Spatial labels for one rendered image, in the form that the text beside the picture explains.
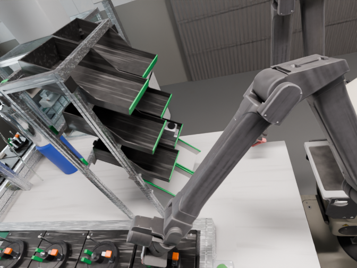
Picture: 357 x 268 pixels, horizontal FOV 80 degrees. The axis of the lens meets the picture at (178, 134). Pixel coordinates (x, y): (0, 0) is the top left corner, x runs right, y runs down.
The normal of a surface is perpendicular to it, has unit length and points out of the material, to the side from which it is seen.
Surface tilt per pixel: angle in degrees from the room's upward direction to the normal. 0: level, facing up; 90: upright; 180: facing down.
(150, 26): 90
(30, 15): 90
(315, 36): 91
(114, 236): 0
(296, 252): 0
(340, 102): 74
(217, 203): 0
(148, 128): 25
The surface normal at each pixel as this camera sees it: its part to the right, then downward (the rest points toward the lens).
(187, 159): 0.46, -0.48
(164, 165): 0.14, -0.62
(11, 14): -0.10, 0.72
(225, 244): -0.28, -0.69
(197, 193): -0.04, 0.43
